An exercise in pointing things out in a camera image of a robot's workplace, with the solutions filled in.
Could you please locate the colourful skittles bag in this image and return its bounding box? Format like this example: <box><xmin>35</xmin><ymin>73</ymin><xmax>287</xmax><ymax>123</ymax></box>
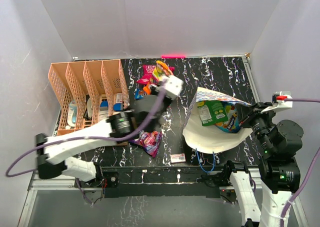
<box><xmin>215</xmin><ymin>102</ymin><xmax>241</xmax><ymax>134</ymax></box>

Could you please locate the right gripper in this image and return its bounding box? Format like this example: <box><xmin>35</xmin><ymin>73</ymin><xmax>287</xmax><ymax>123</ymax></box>
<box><xmin>234</xmin><ymin>101</ymin><xmax>276</xmax><ymax>153</ymax></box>

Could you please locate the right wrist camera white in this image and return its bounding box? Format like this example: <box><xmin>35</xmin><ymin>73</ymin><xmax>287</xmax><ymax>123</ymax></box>
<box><xmin>261</xmin><ymin>91</ymin><xmax>293</xmax><ymax>113</ymax></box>

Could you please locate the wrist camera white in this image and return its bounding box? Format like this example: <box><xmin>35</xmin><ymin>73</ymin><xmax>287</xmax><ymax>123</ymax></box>
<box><xmin>151</xmin><ymin>75</ymin><xmax>184</xmax><ymax>100</ymax></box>
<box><xmin>261</xmin><ymin>91</ymin><xmax>293</xmax><ymax>113</ymax></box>

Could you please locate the orange fruits candy bag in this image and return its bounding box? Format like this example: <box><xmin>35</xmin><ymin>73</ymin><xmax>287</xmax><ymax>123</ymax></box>
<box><xmin>142</xmin><ymin>60</ymin><xmax>174</xmax><ymax>95</ymax></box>

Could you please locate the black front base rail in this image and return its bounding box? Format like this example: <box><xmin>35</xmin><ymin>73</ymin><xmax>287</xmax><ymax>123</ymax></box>
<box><xmin>79</xmin><ymin>166</ymin><xmax>235</xmax><ymax>201</ymax></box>

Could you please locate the green snack bag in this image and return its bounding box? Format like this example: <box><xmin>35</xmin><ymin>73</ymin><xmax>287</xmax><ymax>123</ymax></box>
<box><xmin>197</xmin><ymin>100</ymin><xmax>228</xmax><ymax>127</ymax></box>

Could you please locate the blue item in organizer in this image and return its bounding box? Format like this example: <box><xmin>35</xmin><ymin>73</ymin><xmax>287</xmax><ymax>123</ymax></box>
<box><xmin>113</xmin><ymin>102</ymin><xmax>124</xmax><ymax>112</ymax></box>

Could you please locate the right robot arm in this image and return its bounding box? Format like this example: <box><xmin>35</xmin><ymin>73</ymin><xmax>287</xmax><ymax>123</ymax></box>
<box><xmin>222</xmin><ymin>96</ymin><xmax>304</xmax><ymax>227</ymax></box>

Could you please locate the blue m&m packet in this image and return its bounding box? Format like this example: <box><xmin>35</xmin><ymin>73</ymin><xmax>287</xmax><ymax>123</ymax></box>
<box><xmin>134</xmin><ymin>89</ymin><xmax>148</xmax><ymax>100</ymax></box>

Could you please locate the orange plastic file organizer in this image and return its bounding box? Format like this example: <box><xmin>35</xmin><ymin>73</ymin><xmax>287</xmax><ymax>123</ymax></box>
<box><xmin>48</xmin><ymin>59</ymin><xmax>130</xmax><ymax>136</ymax></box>

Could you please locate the small white red box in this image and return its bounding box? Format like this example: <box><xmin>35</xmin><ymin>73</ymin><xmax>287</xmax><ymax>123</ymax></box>
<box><xmin>170</xmin><ymin>153</ymin><xmax>186</xmax><ymax>164</ymax></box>

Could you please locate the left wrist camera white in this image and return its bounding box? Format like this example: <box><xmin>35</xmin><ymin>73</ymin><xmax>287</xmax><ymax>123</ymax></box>
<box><xmin>151</xmin><ymin>75</ymin><xmax>184</xmax><ymax>100</ymax></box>

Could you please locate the checkered paper bag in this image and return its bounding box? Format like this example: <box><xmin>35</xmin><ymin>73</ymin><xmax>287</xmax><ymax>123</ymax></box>
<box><xmin>182</xmin><ymin>86</ymin><xmax>253</xmax><ymax>174</ymax></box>

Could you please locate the white blue tube in organizer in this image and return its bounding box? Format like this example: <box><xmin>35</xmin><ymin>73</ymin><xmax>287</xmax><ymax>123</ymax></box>
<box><xmin>67</xmin><ymin>100</ymin><xmax>78</xmax><ymax>128</ymax></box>

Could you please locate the pink tape strip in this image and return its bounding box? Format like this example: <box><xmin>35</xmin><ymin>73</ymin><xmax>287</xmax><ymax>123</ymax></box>
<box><xmin>161</xmin><ymin>53</ymin><xmax>186</xmax><ymax>59</ymax></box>

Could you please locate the pink popcorn snack bag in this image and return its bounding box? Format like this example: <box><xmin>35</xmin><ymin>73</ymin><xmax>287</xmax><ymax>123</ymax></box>
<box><xmin>136</xmin><ymin>64</ymin><xmax>176</xmax><ymax>87</ymax></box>

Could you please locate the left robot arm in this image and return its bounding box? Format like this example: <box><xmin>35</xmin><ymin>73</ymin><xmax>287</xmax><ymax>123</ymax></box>
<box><xmin>35</xmin><ymin>91</ymin><xmax>176</xmax><ymax>187</ymax></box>

